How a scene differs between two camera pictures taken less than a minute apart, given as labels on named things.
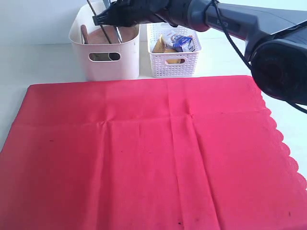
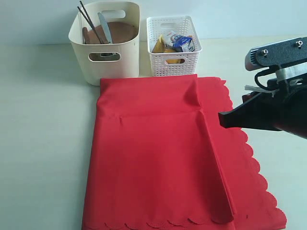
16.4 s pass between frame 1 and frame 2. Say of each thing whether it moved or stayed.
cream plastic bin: stayed
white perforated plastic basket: stayed
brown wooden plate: stayed
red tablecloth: moved
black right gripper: moved
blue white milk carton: stayed
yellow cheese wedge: stayed
